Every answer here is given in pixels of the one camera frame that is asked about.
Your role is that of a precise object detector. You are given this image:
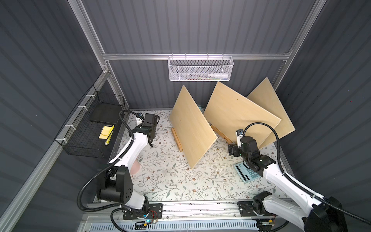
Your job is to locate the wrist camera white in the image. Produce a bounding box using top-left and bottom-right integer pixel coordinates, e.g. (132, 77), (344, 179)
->
(136, 113), (145, 125)
(236, 129), (244, 148)

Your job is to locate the aluminium rail at front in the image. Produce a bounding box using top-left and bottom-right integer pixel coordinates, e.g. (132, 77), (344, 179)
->
(82, 199), (318, 222)

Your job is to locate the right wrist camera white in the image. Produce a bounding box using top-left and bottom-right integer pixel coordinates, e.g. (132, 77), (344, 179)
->
(236, 129), (244, 148)

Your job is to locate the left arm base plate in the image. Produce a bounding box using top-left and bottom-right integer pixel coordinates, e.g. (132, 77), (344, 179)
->
(123, 204), (163, 220)

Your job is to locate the white wire mesh basket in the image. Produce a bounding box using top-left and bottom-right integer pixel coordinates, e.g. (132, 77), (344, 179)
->
(167, 56), (234, 82)

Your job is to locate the yellow green pen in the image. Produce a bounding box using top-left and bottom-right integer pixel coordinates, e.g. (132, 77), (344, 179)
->
(105, 125), (115, 146)

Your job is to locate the yellow sticky note pad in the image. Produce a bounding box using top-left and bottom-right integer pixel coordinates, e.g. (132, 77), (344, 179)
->
(99, 125), (115, 139)

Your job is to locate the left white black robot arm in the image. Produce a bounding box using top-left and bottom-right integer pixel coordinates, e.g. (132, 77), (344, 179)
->
(97, 113), (160, 210)

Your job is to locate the pink cup with pens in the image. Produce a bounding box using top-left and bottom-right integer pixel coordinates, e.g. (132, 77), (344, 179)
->
(130, 160), (141, 175)

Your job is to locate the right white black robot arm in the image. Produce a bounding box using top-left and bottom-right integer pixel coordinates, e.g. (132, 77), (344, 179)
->
(228, 136), (348, 232)

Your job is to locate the plywood board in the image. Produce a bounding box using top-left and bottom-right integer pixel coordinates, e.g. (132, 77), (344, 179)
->
(170, 86), (217, 168)
(247, 77), (296, 139)
(204, 82), (281, 143)

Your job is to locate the wooden easel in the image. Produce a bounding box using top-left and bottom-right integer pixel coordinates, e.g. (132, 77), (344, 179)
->
(211, 125), (234, 145)
(171, 128), (183, 152)

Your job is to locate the black wire wall basket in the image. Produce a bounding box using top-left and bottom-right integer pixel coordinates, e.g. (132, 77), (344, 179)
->
(55, 87), (125, 159)

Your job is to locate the right black corrugated cable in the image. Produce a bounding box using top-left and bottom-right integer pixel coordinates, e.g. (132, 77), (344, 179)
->
(243, 122), (371, 232)

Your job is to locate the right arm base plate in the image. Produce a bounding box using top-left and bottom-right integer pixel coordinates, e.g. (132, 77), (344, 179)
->
(237, 201), (274, 218)

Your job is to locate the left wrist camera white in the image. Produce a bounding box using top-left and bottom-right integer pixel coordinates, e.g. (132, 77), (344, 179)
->
(136, 113), (145, 125)

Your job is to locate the white marker in basket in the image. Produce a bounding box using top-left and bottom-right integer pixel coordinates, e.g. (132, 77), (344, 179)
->
(207, 73), (229, 79)

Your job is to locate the teal calculator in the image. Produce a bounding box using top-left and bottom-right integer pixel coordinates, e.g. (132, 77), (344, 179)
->
(234, 162), (261, 183)

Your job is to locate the floral patterned table mat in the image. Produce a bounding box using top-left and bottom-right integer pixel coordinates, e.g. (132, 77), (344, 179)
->
(131, 110), (288, 202)

